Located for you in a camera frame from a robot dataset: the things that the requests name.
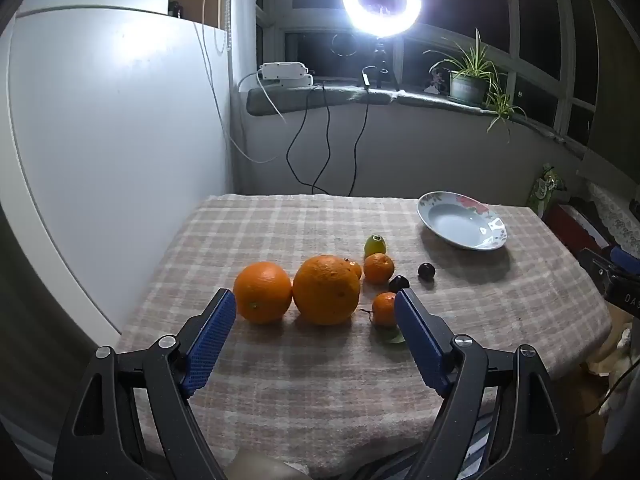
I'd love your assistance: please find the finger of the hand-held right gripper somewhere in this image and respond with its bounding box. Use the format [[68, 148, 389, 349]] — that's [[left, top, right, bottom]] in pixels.
[[580, 247, 621, 288], [610, 245, 640, 276]]

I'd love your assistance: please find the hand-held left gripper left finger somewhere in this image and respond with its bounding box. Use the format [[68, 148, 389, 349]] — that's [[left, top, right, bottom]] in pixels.
[[52, 288, 237, 480]]

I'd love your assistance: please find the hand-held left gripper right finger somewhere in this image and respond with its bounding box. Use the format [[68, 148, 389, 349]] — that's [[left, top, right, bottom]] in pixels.
[[394, 288, 576, 480]]

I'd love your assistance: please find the tangerine with green leaf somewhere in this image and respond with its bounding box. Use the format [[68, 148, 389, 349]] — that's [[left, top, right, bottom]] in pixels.
[[361, 291, 407, 345]]

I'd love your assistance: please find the medium orange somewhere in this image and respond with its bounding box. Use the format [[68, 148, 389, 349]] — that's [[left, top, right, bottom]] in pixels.
[[233, 261, 293, 325]]

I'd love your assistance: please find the large orange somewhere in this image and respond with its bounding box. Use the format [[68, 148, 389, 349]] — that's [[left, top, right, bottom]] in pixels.
[[292, 255, 361, 326]]

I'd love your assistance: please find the floral white plate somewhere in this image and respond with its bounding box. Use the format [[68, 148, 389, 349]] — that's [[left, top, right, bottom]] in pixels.
[[417, 191, 508, 251]]

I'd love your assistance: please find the white lace cloth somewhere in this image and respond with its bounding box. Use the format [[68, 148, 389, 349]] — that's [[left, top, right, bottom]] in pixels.
[[585, 180, 640, 249]]

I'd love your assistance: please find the red box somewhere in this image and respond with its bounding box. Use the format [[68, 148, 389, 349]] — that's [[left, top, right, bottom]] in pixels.
[[544, 202, 612, 257]]

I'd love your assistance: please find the white bag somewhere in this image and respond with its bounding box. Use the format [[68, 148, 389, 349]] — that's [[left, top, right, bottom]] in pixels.
[[585, 324, 640, 457]]

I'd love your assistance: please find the green bag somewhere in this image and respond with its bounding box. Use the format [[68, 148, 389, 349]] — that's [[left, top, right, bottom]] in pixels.
[[525, 162, 569, 216]]

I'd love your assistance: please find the potted spider plant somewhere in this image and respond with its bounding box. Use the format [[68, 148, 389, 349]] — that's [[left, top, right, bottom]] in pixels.
[[423, 28, 527, 144]]

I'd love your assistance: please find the grey windowsill padding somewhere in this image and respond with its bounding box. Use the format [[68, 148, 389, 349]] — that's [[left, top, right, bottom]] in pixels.
[[246, 85, 587, 157]]

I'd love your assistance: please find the black tripod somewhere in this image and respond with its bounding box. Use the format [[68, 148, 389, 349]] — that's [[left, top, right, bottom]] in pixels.
[[362, 37, 401, 92]]

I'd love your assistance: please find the white power adapter box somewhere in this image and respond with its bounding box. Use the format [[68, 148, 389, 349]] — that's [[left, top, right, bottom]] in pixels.
[[259, 61, 309, 81]]

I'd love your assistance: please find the black cable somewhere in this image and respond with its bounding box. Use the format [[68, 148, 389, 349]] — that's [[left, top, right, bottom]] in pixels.
[[347, 87, 371, 196], [286, 85, 334, 195]]

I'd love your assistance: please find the window frame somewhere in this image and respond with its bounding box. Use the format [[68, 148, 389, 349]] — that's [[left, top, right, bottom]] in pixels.
[[255, 0, 603, 147]]

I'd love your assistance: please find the white cable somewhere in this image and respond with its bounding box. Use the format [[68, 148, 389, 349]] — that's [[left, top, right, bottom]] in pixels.
[[193, 19, 282, 164]]

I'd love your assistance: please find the ring light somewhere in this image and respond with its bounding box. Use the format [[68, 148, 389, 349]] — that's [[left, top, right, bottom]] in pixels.
[[341, 0, 424, 39]]

